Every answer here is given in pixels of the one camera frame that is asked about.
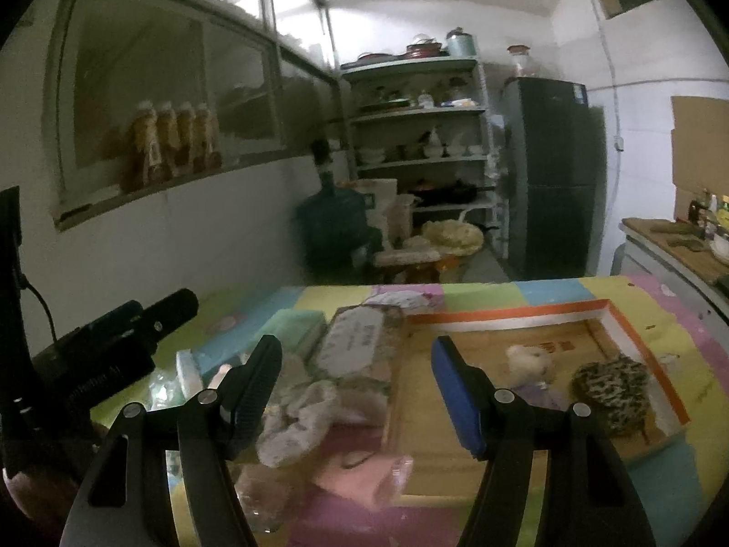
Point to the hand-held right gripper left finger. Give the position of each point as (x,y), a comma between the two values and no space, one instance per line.
(256,393)

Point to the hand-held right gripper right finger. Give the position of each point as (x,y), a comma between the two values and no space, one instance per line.
(455,399)

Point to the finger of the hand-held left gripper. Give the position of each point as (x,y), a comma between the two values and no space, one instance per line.
(171,310)

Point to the orange-rimmed cardboard box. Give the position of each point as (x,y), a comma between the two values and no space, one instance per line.
(490,336)

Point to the pink cloth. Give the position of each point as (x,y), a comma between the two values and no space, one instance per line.
(353,478)

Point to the white fuzzy towel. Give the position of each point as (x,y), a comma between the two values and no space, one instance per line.
(310,413)

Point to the clear plastic bag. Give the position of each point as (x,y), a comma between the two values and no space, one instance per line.
(171,379)
(259,501)

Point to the green tissue box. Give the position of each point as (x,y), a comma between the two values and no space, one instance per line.
(299,325)

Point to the white plush toy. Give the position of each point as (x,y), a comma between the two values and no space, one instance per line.
(532,366)

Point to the floral tissue pack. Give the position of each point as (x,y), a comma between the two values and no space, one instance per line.
(353,336)

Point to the low stool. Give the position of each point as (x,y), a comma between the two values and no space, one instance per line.
(410,265)

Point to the leopard print cloth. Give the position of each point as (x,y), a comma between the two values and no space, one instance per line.
(612,393)

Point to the yellow bundle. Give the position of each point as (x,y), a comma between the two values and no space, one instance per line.
(450,236)

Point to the blue water jug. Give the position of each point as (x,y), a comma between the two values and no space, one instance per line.
(333,228)

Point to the black water pump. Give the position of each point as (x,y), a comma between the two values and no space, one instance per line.
(323,162)

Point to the colourful printed table mat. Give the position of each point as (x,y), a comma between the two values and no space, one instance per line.
(672,495)

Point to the dark grey refrigerator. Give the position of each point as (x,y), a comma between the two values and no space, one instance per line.
(555,182)

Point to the wooden kitchen counter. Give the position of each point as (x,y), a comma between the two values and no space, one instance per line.
(655,239)

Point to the white metal shelf rack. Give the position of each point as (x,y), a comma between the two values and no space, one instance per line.
(484,125)

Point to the white bowl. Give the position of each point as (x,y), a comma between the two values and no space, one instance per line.
(720,249)

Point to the dark sauce bottle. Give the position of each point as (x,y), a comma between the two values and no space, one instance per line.
(696,208)

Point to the glass jar with red lid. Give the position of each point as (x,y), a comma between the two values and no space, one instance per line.
(522,62)

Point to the stacked red bowls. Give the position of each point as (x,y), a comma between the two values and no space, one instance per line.
(424,48)

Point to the teal metal pot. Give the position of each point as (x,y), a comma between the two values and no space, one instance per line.
(461,43)

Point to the sliding window frame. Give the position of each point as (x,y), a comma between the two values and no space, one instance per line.
(171,28)

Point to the wall socket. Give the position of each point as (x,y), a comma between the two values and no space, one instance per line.
(619,142)

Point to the cardboard wall sheet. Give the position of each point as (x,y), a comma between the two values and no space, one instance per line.
(697,142)

